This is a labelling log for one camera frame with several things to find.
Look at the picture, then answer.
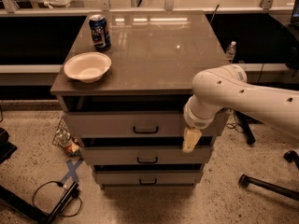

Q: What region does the black table leg left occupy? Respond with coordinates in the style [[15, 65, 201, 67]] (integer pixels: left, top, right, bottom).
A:
[[0, 181, 79, 224]]

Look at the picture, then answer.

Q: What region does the black floor cable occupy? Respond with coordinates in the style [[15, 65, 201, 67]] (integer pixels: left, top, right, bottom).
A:
[[31, 180, 83, 218]]

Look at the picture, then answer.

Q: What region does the white paper bowl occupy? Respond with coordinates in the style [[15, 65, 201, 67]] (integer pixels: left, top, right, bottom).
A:
[[64, 52, 111, 83]]

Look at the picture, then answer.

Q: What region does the wire mesh waste basket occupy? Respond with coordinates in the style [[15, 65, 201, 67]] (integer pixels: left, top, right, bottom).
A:
[[52, 118, 80, 157]]

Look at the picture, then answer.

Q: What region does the black office chair base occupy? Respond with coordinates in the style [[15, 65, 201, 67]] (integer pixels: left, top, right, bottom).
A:
[[237, 149, 299, 203]]

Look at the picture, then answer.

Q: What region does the blue soda can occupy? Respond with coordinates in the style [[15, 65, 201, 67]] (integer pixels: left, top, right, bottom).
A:
[[89, 14, 111, 51]]

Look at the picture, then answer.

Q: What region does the grey drawer cabinet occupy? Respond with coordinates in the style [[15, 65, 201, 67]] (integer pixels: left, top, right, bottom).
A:
[[50, 10, 243, 189]]

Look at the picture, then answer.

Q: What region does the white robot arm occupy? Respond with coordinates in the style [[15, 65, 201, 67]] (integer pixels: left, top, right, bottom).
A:
[[182, 64, 299, 153]]

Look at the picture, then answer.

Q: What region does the grey top drawer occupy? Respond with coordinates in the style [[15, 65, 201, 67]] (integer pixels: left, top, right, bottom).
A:
[[63, 109, 231, 139]]

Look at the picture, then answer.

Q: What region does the clear plastic water bottle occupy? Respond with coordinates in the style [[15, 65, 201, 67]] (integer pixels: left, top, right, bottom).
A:
[[225, 41, 236, 63]]

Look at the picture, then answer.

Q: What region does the grey middle drawer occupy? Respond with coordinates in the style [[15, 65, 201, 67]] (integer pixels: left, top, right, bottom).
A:
[[80, 146, 212, 165]]

